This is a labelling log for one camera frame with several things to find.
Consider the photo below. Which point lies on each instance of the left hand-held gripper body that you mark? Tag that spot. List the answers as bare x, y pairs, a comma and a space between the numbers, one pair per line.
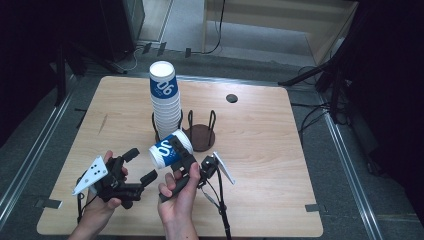
91, 175

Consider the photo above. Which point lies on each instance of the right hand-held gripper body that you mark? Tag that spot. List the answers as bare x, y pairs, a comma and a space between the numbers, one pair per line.
208, 166

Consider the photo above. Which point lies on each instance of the blue and white paper cup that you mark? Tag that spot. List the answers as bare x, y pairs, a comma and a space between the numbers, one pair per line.
165, 151

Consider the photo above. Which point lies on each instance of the stack of white paper cups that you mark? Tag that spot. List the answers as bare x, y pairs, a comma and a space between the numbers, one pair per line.
166, 113

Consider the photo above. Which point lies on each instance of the person's left hand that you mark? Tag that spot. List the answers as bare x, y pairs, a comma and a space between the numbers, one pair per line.
95, 211

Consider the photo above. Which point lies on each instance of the person's right hand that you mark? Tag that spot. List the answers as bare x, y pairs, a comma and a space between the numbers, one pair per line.
180, 206

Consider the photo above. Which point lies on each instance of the grey tape strip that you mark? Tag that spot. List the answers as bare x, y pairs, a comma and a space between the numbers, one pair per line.
48, 203
312, 207

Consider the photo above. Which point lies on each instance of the black table grommet hole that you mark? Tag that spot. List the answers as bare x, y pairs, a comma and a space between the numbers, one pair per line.
231, 98

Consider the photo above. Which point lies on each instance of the small black floor block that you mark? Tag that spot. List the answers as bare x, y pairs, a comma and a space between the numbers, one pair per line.
188, 52
162, 48
147, 48

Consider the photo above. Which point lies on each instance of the black stand legs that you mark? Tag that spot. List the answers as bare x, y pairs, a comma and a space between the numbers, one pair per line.
61, 76

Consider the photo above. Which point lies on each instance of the dark cabinet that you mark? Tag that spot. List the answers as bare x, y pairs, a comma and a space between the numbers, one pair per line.
123, 26

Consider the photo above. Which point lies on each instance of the black tripod stand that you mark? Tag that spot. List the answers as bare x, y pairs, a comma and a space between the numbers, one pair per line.
335, 86

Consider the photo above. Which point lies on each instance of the metal floor rail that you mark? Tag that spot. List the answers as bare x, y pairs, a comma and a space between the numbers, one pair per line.
36, 146
350, 173

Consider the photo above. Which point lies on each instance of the light wooden frame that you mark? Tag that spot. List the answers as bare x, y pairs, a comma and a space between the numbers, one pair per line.
266, 13

